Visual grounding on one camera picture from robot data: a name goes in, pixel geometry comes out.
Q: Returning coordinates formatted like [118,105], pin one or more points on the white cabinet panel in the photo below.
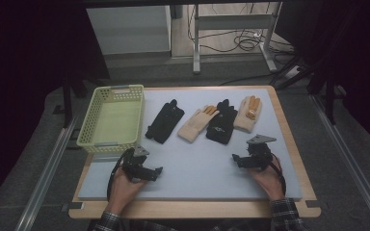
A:
[128,29]

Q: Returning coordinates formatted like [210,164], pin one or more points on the person's left hand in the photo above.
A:
[122,192]

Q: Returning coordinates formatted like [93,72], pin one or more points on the white metal desk frame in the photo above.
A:
[234,22]

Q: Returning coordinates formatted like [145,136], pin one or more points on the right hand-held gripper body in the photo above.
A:
[260,155]

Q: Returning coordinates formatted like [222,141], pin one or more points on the black stand leg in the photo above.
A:
[66,102]
[330,99]

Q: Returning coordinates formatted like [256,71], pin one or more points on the pale blue foam mat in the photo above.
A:
[199,173]

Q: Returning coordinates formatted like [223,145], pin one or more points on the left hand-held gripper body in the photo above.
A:
[135,166]

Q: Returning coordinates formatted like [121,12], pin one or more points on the aluminium rail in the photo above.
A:
[350,160]
[48,173]

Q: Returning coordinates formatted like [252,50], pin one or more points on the person's right hand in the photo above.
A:
[269,181]

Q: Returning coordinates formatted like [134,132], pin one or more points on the beige glove orange fingertips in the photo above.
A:
[196,123]
[245,120]

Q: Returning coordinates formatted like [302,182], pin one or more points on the white power strip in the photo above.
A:
[293,72]

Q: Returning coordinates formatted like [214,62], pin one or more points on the black glove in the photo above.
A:
[165,122]
[222,125]

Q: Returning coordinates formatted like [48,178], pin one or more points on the wooden table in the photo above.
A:
[189,210]

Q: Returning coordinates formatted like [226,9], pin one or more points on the pale green plastic basket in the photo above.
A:
[115,123]

